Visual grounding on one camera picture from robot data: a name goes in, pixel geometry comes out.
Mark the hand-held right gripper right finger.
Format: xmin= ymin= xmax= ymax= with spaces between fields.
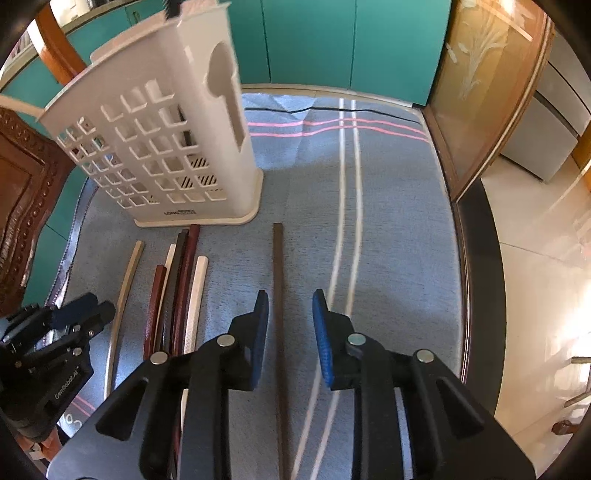
xmin=312 ymin=289 xmax=536 ymax=480

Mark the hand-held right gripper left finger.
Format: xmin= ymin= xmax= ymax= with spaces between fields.
xmin=46 ymin=290 xmax=271 ymax=480

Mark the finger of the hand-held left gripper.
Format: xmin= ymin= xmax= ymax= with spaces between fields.
xmin=52 ymin=294 xmax=101 ymax=325
xmin=68 ymin=300 xmax=117 ymax=345

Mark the dark brown chopstick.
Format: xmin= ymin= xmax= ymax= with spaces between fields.
xmin=161 ymin=229 xmax=190 ymax=357
xmin=272 ymin=223 xmax=291 ymax=480

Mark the long red-brown chopstick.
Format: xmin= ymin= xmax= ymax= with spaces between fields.
xmin=171 ymin=224 xmax=201 ymax=357

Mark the white plastic utensil holder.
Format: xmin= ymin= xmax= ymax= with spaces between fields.
xmin=36 ymin=0 xmax=265 ymax=228

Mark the beige wooden chopstick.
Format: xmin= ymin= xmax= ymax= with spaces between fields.
xmin=105 ymin=240 xmax=146 ymax=400

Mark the short red-brown chopstick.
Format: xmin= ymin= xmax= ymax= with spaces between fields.
xmin=143 ymin=264 xmax=167 ymax=361

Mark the cream white chopstick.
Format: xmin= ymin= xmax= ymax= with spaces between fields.
xmin=179 ymin=256 xmax=209 ymax=421

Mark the thin white chopstick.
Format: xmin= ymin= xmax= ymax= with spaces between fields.
xmin=154 ymin=244 xmax=177 ymax=333

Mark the carved wooden chair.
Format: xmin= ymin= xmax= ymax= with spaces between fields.
xmin=0 ymin=4 xmax=93 ymax=319

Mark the blue-grey striped table cloth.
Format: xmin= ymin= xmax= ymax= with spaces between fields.
xmin=46 ymin=90 xmax=465 ymax=480

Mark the distant wooden furniture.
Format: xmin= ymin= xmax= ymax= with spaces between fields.
xmin=551 ymin=354 xmax=591 ymax=435

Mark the wooden framed glass door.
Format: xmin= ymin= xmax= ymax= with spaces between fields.
xmin=424 ymin=0 xmax=555 ymax=204

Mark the silver refrigerator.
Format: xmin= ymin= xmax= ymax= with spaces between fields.
xmin=501 ymin=32 xmax=591 ymax=184

